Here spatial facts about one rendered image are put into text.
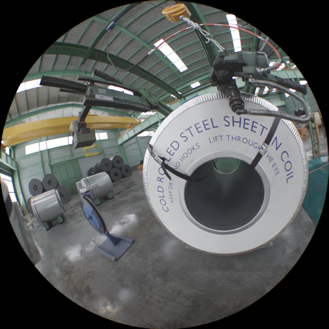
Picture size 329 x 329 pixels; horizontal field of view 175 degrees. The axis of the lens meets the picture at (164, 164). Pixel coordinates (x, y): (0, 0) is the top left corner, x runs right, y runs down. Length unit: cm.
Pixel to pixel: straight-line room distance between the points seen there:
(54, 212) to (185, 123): 488
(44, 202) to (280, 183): 534
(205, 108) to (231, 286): 131
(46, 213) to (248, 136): 521
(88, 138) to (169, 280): 155
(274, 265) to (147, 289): 118
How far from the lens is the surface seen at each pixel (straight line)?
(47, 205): 487
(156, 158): 64
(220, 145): 56
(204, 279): 119
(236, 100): 41
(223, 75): 48
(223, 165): 314
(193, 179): 65
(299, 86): 52
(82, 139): 105
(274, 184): 68
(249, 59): 52
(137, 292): 133
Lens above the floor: 111
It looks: 4 degrees down
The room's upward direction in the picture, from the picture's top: 18 degrees counter-clockwise
